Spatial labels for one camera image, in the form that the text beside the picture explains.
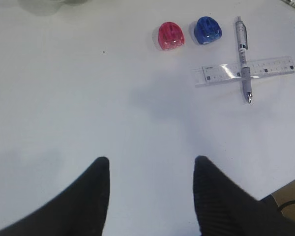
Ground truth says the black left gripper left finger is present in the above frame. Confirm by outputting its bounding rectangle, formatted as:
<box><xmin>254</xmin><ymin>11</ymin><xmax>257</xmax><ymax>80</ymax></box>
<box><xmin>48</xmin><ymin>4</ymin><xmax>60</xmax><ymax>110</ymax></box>
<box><xmin>0</xmin><ymin>157</ymin><xmax>110</xmax><ymax>236</ymax></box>

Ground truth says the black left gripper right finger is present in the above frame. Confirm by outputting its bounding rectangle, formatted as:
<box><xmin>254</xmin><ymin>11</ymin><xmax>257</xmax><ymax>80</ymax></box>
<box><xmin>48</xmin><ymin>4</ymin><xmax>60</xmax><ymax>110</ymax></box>
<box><xmin>193</xmin><ymin>156</ymin><xmax>295</xmax><ymax>236</ymax></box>

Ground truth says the blue pencil sharpener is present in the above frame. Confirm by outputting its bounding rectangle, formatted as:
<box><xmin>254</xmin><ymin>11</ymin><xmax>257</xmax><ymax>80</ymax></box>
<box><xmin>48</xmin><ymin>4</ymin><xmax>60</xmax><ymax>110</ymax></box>
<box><xmin>194</xmin><ymin>16</ymin><xmax>222</xmax><ymax>45</ymax></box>

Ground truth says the pink pencil sharpener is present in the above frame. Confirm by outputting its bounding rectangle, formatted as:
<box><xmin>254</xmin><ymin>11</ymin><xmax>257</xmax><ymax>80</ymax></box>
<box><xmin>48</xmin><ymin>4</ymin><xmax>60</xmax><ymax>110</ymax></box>
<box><xmin>158</xmin><ymin>22</ymin><xmax>185</xmax><ymax>50</ymax></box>

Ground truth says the green wavy glass plate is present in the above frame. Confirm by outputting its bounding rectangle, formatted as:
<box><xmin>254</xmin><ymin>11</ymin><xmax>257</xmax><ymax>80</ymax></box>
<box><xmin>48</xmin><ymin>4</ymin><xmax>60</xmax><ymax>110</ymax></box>
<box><xmin>19</xmin><ymin>0</ymin><xmax>88</xmax><ymax>6</ymax></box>

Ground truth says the clear plastic ruler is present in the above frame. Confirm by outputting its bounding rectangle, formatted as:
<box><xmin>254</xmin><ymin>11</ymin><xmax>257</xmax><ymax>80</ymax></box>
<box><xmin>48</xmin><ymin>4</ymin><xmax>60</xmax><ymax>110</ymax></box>
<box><xmin>191</xmin><ymin>56</ymin><xmax>295</xmax><ymax>88</ymax></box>

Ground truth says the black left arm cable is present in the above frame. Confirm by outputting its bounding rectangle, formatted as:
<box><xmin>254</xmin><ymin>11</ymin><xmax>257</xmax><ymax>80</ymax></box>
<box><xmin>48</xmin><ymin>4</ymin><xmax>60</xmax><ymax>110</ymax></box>
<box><xmin>276</xmin><ymin>199</ymin><xmax>295</xmax><ymax>212</ymax></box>

